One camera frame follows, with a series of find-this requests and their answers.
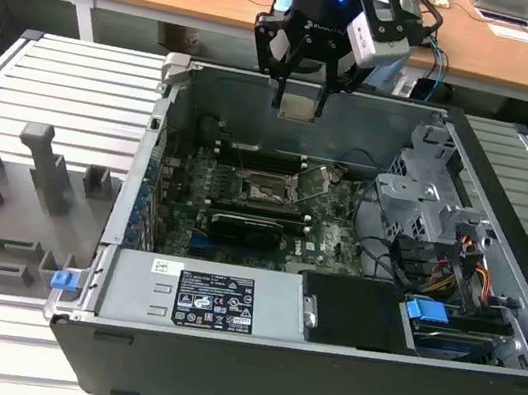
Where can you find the grey case corner latch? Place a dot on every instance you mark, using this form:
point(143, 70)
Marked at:
point(174, 66)

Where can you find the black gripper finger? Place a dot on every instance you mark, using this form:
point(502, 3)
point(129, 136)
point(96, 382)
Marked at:
point(266, 46)
point(345, 76)

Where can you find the grey power supply unit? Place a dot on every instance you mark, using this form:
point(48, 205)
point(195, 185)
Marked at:
point(137, 288)

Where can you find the silver metal drive cage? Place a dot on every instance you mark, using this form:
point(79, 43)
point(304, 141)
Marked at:
point(410, 202)

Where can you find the silver universal robots arm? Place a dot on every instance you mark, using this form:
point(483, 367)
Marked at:
point(385, 73)

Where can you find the silver laptop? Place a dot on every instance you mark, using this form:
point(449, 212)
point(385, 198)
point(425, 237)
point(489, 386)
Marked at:
point(509, 5)

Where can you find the black RAM slot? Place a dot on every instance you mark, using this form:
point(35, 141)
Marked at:
point(262, 209)
point(269, 168)

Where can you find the blue case latch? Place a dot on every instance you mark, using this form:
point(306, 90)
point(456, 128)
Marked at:
point(63, 280)

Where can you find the white paper sheet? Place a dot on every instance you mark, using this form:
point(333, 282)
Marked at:
point(521, 36)

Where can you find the thin metal locking lever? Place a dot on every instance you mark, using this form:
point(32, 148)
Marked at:
point(242, 156)

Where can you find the blue disk carrier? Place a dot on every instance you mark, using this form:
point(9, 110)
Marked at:
point(424, 313)

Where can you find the black graphics card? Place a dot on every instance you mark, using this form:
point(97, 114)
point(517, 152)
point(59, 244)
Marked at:
point(243, 229)

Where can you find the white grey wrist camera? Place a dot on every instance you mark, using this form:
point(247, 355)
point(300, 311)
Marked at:
point(362, 36)

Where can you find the black plastic shroud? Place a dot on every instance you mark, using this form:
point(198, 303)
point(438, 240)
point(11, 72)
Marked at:
point(356, 314)

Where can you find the grey parts rack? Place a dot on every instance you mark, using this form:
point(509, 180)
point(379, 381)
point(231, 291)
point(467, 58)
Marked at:
point(12, 216)

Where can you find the cardboard box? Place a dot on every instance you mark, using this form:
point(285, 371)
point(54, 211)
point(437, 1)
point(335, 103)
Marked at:
point(179, 39)

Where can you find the silver square CPU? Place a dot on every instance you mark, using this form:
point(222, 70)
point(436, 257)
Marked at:
point(298, 108)

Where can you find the black open PC case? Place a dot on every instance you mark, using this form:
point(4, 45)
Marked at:
point(263, 385)

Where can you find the green motherboard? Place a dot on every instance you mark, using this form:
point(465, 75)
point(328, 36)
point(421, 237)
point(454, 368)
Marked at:
point(329, 229)

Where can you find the CPU socket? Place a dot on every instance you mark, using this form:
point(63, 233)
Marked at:
point(265, 192)

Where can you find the hard disk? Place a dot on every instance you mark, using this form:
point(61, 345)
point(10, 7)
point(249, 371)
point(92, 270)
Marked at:
point(451, 348)

